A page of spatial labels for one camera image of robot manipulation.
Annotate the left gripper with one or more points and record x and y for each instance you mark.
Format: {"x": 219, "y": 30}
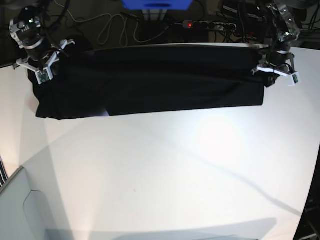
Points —
{"x": 279, "y": 62}

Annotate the blue box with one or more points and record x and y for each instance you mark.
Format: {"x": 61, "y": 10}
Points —
{"x": 135, "y": 5}

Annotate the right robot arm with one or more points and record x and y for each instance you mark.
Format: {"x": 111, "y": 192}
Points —
{"x": 30, "y": 32}

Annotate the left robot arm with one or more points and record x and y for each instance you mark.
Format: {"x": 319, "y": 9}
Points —
{"x": 284, "y": 29}

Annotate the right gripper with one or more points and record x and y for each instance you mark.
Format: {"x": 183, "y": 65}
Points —
{"x": 40, "y": 56}

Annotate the grey power strip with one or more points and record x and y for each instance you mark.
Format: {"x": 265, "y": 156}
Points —
{"x": 210, "y": 25}

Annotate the black T-shirt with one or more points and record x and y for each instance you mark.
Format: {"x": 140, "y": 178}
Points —
{"x": 151, "y": 79}

